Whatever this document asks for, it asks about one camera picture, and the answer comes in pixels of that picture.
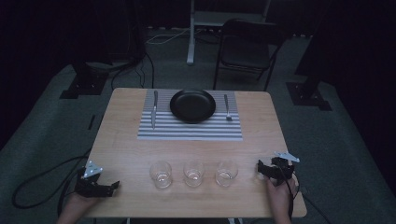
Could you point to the black folding chair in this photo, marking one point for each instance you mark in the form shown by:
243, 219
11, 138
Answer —
246, 51

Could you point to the black stand with base plate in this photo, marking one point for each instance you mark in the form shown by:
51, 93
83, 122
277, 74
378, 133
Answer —
308, 93
85, 82

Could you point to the white metal desk frame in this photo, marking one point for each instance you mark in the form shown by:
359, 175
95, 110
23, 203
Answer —
191, 34

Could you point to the small dark floor strip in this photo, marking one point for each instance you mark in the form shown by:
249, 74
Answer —
91, 122

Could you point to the person's left hand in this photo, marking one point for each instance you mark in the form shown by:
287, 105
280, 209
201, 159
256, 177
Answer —
80, 202

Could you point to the grey striped placemat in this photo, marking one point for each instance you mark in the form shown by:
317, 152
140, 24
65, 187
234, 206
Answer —
190, 130

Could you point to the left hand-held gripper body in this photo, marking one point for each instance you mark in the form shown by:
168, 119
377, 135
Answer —
88, 184

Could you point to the black plate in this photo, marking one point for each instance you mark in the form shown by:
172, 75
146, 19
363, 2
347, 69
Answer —
192, 105

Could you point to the silver table knife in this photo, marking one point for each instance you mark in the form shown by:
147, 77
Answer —
154, 109

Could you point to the silver fork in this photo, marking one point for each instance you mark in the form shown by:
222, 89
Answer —
227, 107

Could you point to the clear drinking glass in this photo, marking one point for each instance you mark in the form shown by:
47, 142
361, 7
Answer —
226, 173
193, 173
161, 174

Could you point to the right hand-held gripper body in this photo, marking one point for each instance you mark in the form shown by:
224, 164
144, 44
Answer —
281, 169

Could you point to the person's right hand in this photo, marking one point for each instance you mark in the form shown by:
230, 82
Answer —
280, 196

